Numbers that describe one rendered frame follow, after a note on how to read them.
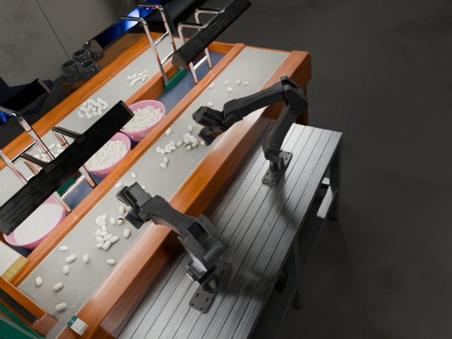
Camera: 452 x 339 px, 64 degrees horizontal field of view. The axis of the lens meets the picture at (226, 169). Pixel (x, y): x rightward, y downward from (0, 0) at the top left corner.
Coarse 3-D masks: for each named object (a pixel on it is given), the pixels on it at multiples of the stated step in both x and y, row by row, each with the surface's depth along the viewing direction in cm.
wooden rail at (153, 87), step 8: (168, 64) 225; (168, 72) 222; (152, 80) 216; (160, 80) 218; (144, 88) 212; (152, 88) 214; (160, 88) 220; (136, 96) 208; (144, 96) 210; (152, 96) 216; (128, 104) 203; (144, 104) 212; (0, 232) 160; (0, 240) 161
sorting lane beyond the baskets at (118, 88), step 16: (160, 48) 247; (144, 64) 237; (112, 80) 230; (128, 80) 227; (96, 96) 221; (112, 96) 217; (128, 96) 214; (80, 128) 201; (48, 144) 197; (48, 160) 187; (0, 176) 186; (16, 176) 183; (0, 192) 177
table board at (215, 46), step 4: (212, 44) 240; (216, 44) 238; (220, 44) 236; (224, 44) 234; (228, 44) 233; (232, 44) 232; (208, 48) 244; (212, 48) 242; (216, 48) 240; (220, 48) 238; (224, 48) 236; (228, 48) 235; (256, 48) 223; (260, 48) 222; (264, 48) 221; (268, 48) 220; (220, 52) 241; (224, 52) 239; (288, 52) 213
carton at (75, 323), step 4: (72, 320) 119; (76, 320) 119; (80, 320) 119; (68, 324) 119; (72, 324) 118; (76, 324) 118; (80, 324) 118; (84, 324) 117; (72, 328) 117; (76, 328) 117; (80, 328) 117; (84, 328) 118; (80, 332) 117
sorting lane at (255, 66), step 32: (256, 64) 211; (224, 96) 195; (160, 160) 171; (192, 160) 166; (160, 192) 157; (96, 224) 151; (128, 224) 148; (64, 256) 143; (96, 256) 140; (32, 288) 136; (64, 288) 134; (96, 288) 131; (64, 320) 125
